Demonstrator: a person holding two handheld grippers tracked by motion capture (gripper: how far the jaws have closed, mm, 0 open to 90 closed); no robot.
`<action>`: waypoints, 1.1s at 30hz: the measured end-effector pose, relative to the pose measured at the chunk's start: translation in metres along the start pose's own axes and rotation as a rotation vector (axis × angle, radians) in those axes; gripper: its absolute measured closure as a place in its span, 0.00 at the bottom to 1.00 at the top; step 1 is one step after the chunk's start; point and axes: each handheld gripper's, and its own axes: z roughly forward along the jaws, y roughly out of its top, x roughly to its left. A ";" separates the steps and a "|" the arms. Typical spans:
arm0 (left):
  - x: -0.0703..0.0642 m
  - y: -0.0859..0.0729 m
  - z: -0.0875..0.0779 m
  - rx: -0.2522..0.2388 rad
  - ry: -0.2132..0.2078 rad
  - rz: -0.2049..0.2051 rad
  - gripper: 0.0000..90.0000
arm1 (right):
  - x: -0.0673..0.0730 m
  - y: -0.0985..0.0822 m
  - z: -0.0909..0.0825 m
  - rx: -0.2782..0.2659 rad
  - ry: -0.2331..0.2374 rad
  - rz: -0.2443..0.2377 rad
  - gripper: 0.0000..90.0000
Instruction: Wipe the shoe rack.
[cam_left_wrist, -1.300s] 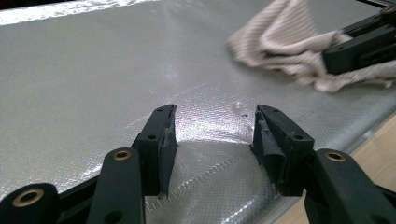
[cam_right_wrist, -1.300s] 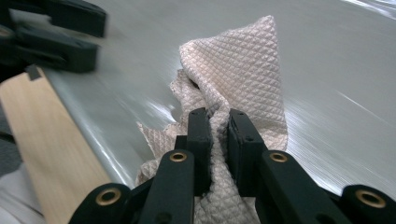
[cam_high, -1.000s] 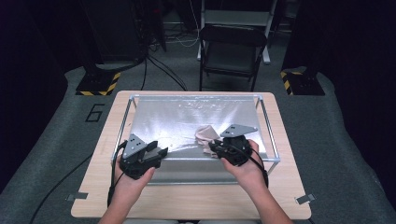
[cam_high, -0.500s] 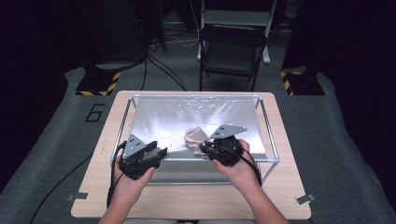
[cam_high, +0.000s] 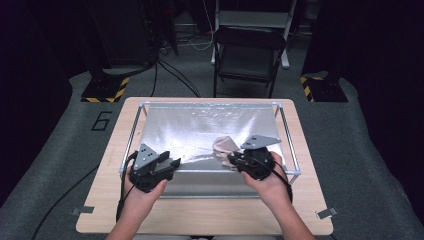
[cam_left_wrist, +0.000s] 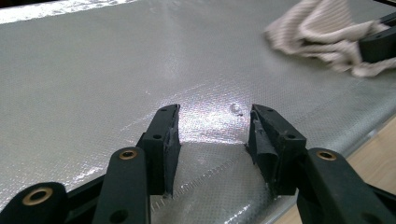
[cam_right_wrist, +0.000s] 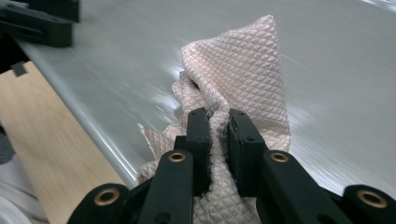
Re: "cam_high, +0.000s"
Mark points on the black equipment cabinet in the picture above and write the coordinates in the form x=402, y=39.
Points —
x=123, y=33

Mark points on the dark curtain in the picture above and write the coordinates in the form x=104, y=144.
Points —
x=30, y=83
x=383, y=83

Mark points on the person's left hand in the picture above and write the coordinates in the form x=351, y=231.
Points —
x=143, y=203

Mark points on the person's right hand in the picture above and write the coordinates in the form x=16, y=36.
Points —
x=270, y=190

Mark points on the black yellow striped stand base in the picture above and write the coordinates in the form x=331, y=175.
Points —
x=103, y=88
x=325, y=90

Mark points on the clear plastic-lined metal-frame box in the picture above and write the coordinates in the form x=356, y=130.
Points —
x=186, y=133

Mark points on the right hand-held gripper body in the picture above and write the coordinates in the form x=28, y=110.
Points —
x=258, y=160

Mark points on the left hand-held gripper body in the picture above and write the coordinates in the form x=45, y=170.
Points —
x=145, y=160

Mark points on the black folding chair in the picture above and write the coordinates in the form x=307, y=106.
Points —
x=253, y=18
x=248, y=63

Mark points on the grey tape strip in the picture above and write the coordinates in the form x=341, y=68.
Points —
x=326, y=213
x=83, y=210

